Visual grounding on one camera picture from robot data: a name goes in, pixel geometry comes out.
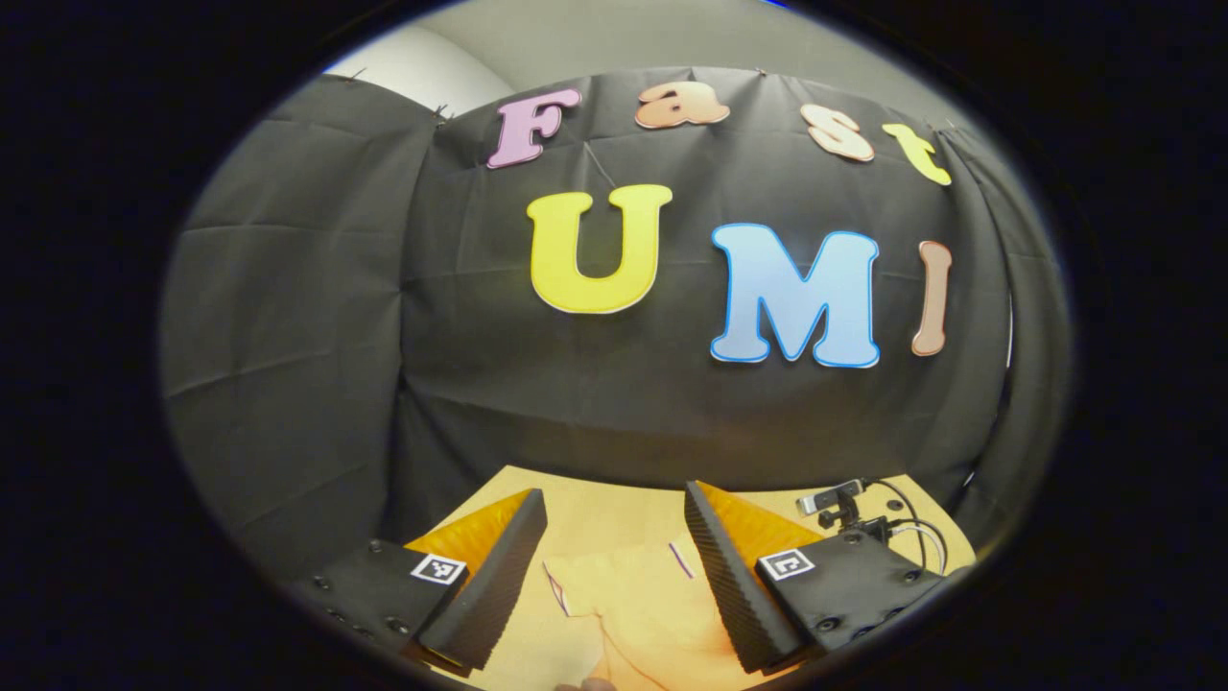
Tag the orange T-shirt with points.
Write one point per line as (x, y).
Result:
(652, 614)

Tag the small webcam on stand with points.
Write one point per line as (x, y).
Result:
(830, 499)

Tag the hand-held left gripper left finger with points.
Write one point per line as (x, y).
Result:
(499, 576)

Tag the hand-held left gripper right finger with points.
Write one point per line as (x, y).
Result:
(724, 576)

